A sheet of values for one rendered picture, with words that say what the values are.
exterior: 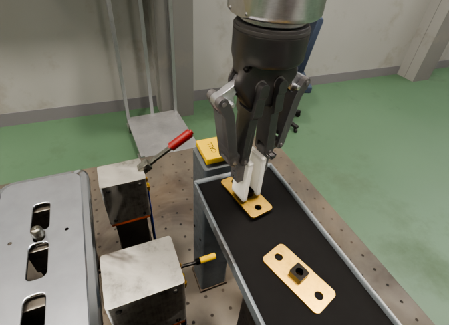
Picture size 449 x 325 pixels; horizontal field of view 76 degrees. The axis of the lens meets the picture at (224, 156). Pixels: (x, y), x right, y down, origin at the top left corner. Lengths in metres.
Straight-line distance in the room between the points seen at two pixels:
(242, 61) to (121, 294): 0.31
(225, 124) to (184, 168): 0.87
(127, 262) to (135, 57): 2.45
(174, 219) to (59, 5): 2.02
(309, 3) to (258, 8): 0.04
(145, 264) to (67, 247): 0.22
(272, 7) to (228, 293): 0.74
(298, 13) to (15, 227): 0.61
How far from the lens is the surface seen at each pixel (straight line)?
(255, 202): 0.42
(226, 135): 0.31
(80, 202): 0.69
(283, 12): 0.26
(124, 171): 0.64
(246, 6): 0.27
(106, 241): 0.98
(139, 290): 0.42
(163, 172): 1.16
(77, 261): 0.60
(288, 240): 0.40
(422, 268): 2.12
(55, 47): 2.75
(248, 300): 0.35
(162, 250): 0.44
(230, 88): 0.30
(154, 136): 2.40
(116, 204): 0.65
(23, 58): 2.81
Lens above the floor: 1.48
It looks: 39 degrees down
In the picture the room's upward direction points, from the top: 5 degrees clockwise
